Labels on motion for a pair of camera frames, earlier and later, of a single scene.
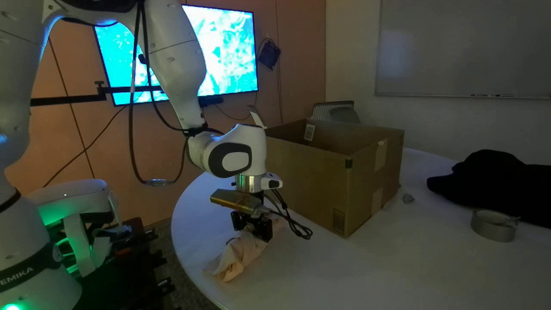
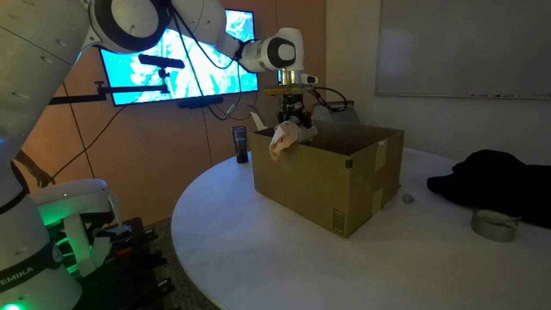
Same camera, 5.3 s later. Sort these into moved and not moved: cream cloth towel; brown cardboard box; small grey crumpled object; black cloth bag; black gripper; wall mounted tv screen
Moved: black gripper; cream cloth towel
Not moved: brown cardboard box; wall mounted tv screen; black cloth bag; small grey crumpled object
